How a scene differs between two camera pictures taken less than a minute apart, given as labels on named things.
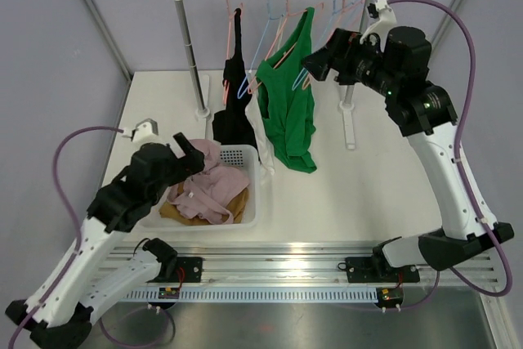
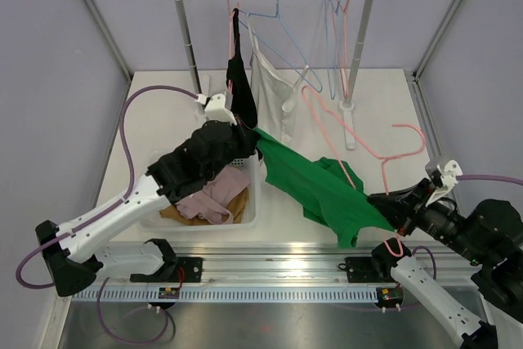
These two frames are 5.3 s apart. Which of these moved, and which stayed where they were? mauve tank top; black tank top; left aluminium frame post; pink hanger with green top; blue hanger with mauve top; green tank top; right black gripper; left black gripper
Moved: blue hanger with mauve top; pink hanger with green top; green tank top; right black gripper; left black gripper
Stayed: left aluminium frame post; black tank top; mauve tank top
